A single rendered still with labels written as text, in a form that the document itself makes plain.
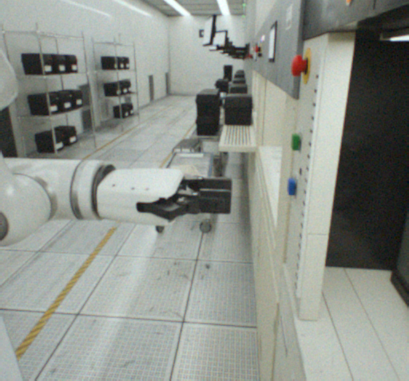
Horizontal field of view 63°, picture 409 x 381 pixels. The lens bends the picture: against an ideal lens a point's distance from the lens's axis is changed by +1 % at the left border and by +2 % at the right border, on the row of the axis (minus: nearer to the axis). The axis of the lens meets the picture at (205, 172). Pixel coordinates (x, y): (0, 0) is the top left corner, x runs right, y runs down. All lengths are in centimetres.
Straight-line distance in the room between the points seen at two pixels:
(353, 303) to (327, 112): 43
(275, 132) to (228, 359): 128
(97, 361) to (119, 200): 152
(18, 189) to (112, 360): 153
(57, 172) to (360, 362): 58
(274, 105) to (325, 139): 154
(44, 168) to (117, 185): 10
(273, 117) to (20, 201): 183
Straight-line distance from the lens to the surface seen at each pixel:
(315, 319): 76
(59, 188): 47
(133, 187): 43
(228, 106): 305
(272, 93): 210
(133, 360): 187
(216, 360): 184
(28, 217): 43
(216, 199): 42
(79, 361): 193
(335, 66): 58
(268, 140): 215
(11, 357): 92
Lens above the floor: 136
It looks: 19 degrees down
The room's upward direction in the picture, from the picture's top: straight up
